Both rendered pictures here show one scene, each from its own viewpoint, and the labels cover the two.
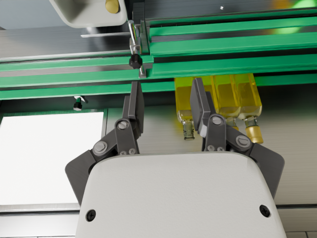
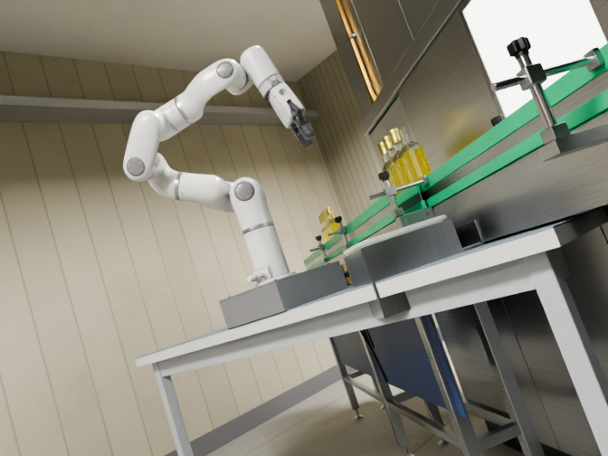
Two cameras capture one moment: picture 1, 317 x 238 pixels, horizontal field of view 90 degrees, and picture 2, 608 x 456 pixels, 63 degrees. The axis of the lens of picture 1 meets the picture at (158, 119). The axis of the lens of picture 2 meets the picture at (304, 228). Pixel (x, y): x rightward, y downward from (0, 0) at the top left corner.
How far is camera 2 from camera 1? 138 cm
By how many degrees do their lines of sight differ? 85
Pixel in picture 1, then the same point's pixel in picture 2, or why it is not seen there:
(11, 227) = not seen: outside the picture
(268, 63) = not seen: hidden behind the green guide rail
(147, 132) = (463, 118)
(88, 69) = (460, 174)
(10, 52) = (521, 171)
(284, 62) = not seen: hidden behind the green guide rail
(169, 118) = (457, 146)
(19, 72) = (512, 144)
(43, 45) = (497, 195)
